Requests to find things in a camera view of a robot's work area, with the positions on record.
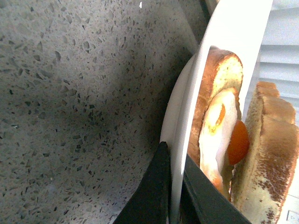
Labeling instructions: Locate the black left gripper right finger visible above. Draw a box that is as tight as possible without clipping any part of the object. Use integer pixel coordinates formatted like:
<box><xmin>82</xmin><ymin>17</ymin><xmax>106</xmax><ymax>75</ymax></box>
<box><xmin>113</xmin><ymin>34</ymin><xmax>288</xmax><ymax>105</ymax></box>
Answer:
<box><xmin>180</xmin><ymin>156</ymin><xmax>250</xmax><ymax>224</ymax></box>

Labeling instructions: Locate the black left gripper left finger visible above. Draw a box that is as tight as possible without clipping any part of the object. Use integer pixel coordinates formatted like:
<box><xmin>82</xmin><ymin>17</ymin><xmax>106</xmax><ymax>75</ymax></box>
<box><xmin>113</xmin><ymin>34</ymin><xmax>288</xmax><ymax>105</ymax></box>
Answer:
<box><xmin>114</xmin><ymin>142</ymin><xmax>171</xmax><ymax>224</ymax></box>

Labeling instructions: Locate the bread slice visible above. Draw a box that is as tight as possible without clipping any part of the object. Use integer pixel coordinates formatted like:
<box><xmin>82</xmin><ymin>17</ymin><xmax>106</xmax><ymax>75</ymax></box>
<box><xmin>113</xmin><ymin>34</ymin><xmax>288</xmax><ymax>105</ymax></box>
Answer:
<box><xmin>231</xmin><ymin>82</ymin><xmax>299</xmax><ymax>224</ymax></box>
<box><xmin>187</xmin><ymin>47</ymin><xmax>243</xmax><ymax>167</ymax></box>

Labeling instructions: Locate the white round plate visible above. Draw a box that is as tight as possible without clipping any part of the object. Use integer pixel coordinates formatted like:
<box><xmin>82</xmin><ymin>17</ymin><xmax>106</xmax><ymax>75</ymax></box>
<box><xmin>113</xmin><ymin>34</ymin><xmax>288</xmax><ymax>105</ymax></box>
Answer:
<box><xmin>160</xmin><ymin>0</ymin><xmax>272</xmax><ymax>224</ymax></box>

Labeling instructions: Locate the fried egg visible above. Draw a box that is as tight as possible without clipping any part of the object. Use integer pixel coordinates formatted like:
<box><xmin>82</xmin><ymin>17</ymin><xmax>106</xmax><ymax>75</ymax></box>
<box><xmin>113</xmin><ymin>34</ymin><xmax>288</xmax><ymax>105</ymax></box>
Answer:
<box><xmin>199</xmin><ymin>88</ymin><xmax>249</xmax><ymax>199</ymax></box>

